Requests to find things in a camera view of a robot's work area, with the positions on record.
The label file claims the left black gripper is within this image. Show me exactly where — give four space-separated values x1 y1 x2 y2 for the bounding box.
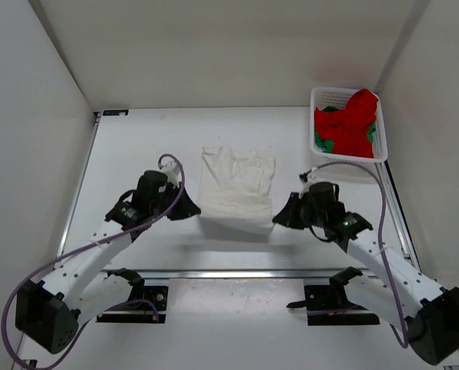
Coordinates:
150 181 201 220

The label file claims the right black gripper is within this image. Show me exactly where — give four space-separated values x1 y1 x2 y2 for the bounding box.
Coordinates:
273 193 327 230

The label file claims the white t shirt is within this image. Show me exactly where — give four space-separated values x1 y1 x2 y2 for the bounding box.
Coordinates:
197 146 276 236

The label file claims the red t shirt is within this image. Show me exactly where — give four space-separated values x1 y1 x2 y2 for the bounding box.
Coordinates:
313 88 380 159

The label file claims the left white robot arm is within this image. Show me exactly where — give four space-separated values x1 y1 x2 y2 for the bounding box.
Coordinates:
15 162 201 355

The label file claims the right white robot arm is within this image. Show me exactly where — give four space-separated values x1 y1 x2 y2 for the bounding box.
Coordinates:
273 182 459 365

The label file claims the green t shirt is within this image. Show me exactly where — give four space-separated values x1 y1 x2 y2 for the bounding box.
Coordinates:
313 106 377 153

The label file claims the white plastic basket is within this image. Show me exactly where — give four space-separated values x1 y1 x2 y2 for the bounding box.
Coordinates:
310 87 388 163

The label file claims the dark label sticker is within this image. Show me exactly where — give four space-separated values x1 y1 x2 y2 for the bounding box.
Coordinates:
102 109 129 116

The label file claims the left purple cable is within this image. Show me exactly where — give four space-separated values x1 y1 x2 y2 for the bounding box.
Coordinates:
1 153 186 369

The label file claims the purple cable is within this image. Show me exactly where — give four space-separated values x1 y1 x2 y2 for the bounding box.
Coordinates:
1 153 186 369
298 161 411 348

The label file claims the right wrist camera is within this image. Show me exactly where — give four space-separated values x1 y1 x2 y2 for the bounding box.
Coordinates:
299 169 316 184

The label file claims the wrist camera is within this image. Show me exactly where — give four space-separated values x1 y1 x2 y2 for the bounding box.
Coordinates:
299 169 316 184
159 161 180 187

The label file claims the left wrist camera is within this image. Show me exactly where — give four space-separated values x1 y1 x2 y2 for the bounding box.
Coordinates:
159 161 180 187

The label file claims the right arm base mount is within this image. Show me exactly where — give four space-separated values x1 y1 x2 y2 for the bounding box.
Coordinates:
286 267 380 326

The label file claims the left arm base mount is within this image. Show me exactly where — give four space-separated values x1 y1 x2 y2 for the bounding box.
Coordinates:
96 268 169 325

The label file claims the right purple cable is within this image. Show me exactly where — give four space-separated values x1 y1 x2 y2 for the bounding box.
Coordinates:
298 161 411 348

